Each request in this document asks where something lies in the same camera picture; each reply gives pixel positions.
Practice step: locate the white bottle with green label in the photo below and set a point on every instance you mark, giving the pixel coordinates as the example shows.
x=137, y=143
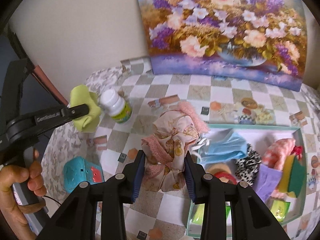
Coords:
x=117, y=107

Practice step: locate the teal plastic toy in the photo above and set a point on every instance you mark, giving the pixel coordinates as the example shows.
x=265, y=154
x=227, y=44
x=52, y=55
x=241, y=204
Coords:
x=77, y=172

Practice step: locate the leopard print scrunchie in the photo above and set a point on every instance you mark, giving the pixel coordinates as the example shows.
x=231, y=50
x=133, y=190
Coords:
x=247, y=165

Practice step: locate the purple cloth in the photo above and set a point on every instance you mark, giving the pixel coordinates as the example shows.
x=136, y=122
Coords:
x=267, y=182

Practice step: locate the teal shallow cardboard box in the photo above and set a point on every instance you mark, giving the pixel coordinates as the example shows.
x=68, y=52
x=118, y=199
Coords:
x=262, y=133

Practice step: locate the reddish brown wooden board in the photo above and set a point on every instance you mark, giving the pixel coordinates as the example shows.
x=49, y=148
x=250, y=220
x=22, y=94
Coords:
x=50, y=85

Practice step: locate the pink and white checked cloth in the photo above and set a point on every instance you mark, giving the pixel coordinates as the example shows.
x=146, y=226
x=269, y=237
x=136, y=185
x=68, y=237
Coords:
x=277, y=152

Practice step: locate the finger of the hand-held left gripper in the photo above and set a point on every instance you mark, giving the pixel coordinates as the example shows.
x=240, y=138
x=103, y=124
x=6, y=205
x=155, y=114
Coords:
x=80, y=111

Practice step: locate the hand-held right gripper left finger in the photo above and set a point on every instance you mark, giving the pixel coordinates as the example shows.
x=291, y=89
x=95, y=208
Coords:
x=138, y=176

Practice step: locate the pink floral fabric garment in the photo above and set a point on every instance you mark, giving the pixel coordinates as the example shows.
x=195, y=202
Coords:
x=172, y=140

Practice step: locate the yellow and green sponge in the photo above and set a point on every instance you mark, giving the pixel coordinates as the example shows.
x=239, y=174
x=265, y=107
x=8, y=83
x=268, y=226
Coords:
x=296, y=177

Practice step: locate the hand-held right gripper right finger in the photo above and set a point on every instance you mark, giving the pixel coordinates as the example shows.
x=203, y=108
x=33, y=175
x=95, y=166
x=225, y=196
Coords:
x=188, y=178

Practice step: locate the floral still life painting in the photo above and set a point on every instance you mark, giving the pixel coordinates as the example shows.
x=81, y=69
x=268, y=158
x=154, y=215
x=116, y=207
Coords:
x=225, y=17

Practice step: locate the beige round pad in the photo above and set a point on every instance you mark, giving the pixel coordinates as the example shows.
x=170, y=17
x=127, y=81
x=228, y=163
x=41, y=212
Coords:
x=217, y=167

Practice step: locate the light green cloth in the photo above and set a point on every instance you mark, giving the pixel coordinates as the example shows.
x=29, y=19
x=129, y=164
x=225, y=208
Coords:
x=80, y=95

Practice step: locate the blue face mask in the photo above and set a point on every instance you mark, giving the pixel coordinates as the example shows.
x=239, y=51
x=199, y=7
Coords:
x=225, y=147

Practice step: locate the person's left hand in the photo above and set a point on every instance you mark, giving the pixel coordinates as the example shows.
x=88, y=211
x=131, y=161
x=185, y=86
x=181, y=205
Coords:
x=7, y=197

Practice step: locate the checked patterned tablecloth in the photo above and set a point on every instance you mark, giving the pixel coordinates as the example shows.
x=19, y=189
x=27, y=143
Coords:
x=175, y=91

